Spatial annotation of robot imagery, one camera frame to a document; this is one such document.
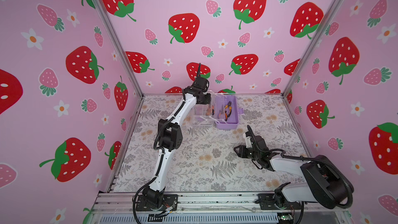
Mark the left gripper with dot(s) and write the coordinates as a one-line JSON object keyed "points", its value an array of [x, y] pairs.
{"points": [[207, 99]]}

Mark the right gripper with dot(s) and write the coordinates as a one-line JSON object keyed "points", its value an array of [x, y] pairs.
{"points": [[241, 150]]}

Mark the yellow handled combination pliers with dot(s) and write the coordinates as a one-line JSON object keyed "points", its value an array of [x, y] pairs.
{"points": [[228, 109]]}

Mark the purple plastic tool box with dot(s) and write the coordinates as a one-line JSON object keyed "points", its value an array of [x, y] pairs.
{"points": [[233, 122]]}

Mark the orange handled needle-nose pliers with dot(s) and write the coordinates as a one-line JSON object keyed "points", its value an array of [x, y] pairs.
{"points": [[222, 114]]}

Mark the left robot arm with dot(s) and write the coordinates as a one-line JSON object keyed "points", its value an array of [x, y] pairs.
{"points": [[169, 139]]}

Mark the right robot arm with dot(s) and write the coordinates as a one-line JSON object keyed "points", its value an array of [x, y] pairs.
{"points": [[323, 182]]}

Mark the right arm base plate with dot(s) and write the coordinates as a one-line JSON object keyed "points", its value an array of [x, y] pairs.
{"points": [[275, 202]]}

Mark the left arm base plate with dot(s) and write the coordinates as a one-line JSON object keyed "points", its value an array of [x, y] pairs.
{"points": [[166, 203]]}

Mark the aluminium front rail frame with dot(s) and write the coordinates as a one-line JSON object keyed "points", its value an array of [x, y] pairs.
{"points": [[213, 208]]}

